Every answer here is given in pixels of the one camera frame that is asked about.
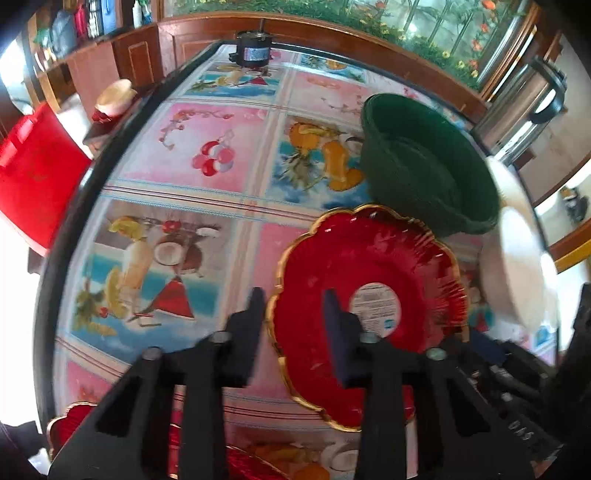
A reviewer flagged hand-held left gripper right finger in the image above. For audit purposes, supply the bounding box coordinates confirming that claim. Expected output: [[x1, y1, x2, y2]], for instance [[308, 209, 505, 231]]
[[323, 288, 536, 480]]

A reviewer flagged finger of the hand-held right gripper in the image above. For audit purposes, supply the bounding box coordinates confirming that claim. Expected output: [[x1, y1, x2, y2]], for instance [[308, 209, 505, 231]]
[[468, 330, 555, 407]]

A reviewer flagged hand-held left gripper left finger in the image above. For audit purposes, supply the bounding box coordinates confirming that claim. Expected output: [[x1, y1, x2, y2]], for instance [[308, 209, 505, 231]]
[[48, 287, 266, 480]]

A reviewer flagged stainless steel electric kettle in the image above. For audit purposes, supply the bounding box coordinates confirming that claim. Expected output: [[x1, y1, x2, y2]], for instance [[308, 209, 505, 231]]
[[471, 55, 568, 167]]

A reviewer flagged black container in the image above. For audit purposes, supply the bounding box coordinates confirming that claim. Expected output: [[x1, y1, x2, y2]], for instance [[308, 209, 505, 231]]
[[87, 0, 103, 38]]

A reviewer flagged dark device on shelf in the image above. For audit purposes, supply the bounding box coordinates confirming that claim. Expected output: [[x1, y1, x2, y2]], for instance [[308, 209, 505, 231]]
[[560, 186, 589, 222]]

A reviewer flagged flower-decorated glass tank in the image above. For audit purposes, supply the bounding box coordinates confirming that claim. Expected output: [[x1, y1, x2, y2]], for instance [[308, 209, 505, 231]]
[[159, 0, 541, 88]]

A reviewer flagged small black jar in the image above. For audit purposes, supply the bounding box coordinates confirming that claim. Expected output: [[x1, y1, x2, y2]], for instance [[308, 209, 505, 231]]
[[229, 30, 273, 70]]

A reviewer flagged wooden cabinet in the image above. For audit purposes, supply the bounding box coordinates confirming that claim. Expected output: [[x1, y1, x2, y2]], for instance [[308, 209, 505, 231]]
[[28, 14, 490, 121]]

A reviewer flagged blue container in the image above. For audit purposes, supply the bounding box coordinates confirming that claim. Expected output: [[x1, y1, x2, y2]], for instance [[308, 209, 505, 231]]
[[102, 0, 119, 35]]

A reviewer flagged cream bowl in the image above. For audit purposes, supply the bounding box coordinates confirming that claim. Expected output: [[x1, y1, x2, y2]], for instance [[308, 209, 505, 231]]
[[95, 78, 138, 117]]

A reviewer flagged red gold-rimmed plate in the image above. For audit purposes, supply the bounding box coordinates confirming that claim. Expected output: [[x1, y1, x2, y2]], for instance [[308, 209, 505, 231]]
[[265, 203, 472, 432], [46, 401, 99, 462], [168, 411, 289, 480]]

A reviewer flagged red plastic chair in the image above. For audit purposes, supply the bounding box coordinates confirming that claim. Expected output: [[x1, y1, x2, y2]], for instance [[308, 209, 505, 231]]
[[0, 102, 93, 257]]

